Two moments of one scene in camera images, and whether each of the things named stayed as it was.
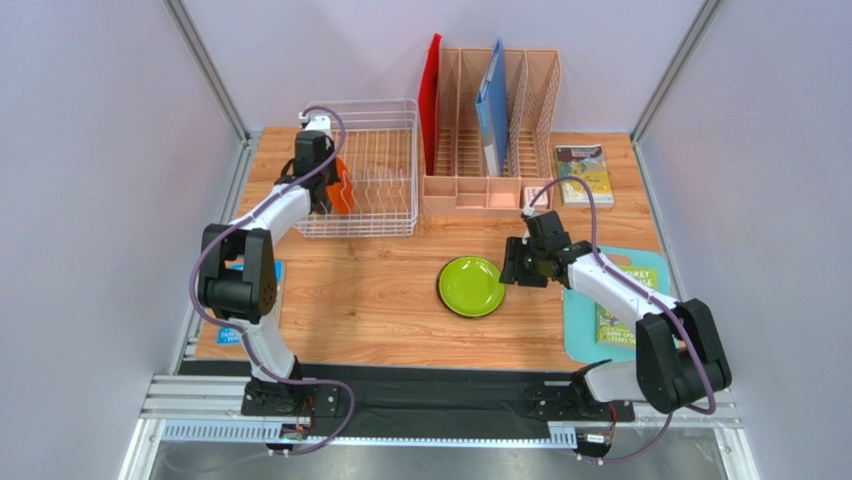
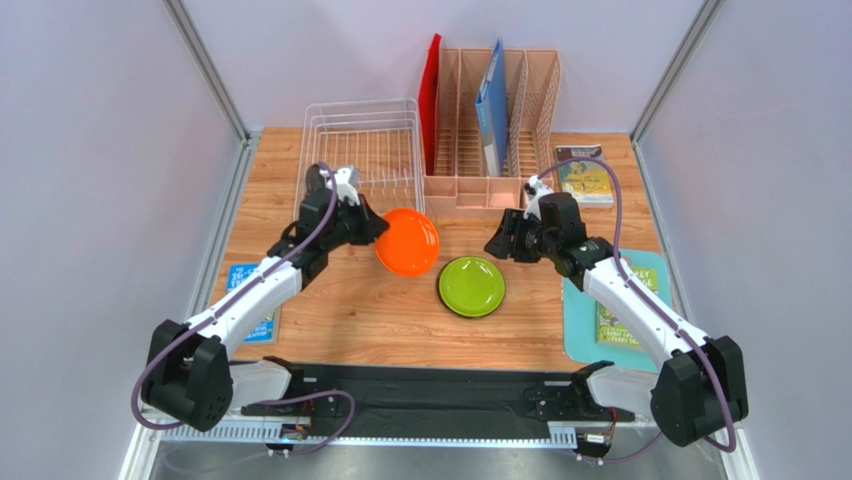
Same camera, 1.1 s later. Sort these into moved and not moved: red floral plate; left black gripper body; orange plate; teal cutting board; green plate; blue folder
Moved: orange plate; left black gripper body
Not moved: blue folder; teal cutting board; red floral plate; green plate
